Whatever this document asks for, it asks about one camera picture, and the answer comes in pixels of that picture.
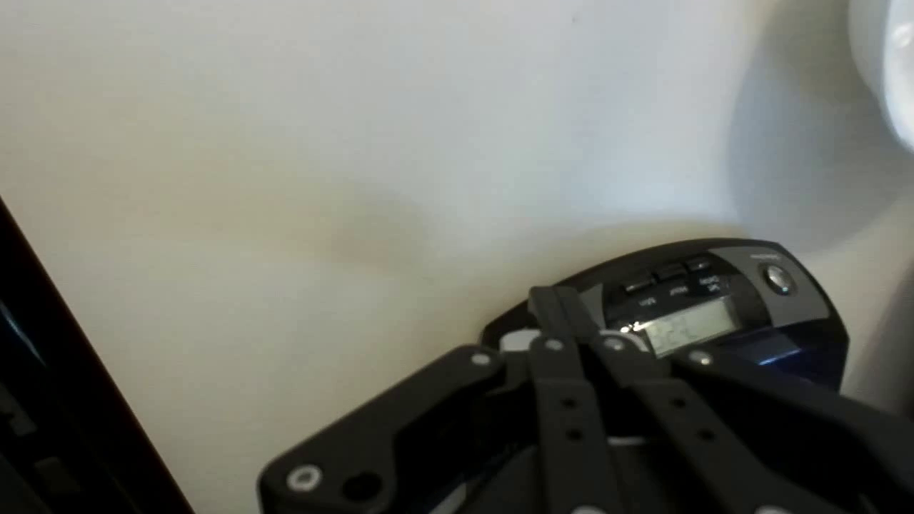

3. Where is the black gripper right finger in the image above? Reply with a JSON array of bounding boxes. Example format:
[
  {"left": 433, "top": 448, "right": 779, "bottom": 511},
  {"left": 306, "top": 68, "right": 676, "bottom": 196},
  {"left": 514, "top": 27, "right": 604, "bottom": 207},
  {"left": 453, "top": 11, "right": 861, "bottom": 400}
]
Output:
[{"left": 593, "top": 334, "right": 914, "bottom": 514}]

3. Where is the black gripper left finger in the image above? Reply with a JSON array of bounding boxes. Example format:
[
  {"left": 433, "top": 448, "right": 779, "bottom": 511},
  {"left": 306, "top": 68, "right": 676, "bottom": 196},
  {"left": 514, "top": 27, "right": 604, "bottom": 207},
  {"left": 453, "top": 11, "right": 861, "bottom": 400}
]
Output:
[{"left": 257, "top": 285, "right": 622, "bottom": 514}]

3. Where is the black coffee machine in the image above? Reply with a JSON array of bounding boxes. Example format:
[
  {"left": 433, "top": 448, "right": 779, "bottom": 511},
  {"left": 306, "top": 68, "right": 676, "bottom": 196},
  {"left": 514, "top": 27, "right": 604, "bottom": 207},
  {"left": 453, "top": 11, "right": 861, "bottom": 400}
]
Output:
[{"left": 480, "top": 237, "right": 851, "bottom": 394}]

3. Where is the dark grey dish rack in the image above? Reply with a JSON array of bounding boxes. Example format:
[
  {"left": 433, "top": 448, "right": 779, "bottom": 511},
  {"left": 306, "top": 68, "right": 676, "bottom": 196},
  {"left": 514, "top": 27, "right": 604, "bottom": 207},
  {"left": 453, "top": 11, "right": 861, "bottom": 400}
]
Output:
[{"left": 0, "top": 204, "right": 193, "bottom": 514}]

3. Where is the white round object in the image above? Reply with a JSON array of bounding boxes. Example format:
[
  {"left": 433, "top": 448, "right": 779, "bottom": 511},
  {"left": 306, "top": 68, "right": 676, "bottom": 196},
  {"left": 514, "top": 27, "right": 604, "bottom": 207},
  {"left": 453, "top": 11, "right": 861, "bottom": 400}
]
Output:
[{"left": 849, "top": 0, "right": 914, "bottom": 151}]

